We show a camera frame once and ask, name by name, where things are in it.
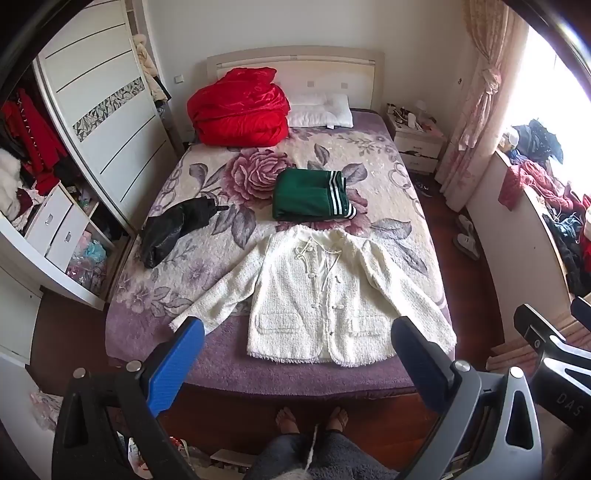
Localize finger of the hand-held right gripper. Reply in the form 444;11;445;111
570;296;591;325
513;303;570;385

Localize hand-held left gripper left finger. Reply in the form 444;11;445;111
52;316;205;480

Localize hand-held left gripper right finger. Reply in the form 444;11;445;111
390;315;543;480

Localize white tweed jacket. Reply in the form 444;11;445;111
170;226;458;368

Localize pink and blue folded clothes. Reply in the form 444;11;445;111
67;231;109;291

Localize pile of mixed clothes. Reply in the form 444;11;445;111
499;119;591;296

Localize light wooden boards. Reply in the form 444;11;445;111
487;310;591;374

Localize person's right foot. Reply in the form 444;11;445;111
323;406;354;435

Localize person's foot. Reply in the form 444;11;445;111
323;406;354;435
274;407;305;437

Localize white window bench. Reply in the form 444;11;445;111
466;152;578;301

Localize person's left foot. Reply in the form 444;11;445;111
274;407;305;437

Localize black jacket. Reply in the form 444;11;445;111
140;198;229;269

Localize pink cloth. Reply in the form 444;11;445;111
30;390;63;430

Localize white box on shelf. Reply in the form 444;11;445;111
24;185;88;259

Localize green striped pants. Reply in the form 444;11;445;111
271;168;358;222

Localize white nightstand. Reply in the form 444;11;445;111
385;111;446;174

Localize pink floral curtain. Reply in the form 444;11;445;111
436;0;529;210

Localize floral purple blanket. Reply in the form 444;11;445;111
105;108;455;398

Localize white fluffy garment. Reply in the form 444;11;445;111
0;150;24;220

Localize red quilt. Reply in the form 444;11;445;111
187;67;291;148

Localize white pillow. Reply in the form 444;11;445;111
287;92;354;129

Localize red coat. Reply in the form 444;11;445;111
2;90;68;195

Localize cream hanging garment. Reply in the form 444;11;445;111
134;34;171;112

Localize white sliding door wardrobe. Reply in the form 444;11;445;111
0;0;185;315

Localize bed with white headboard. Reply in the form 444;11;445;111
104;45;458;400

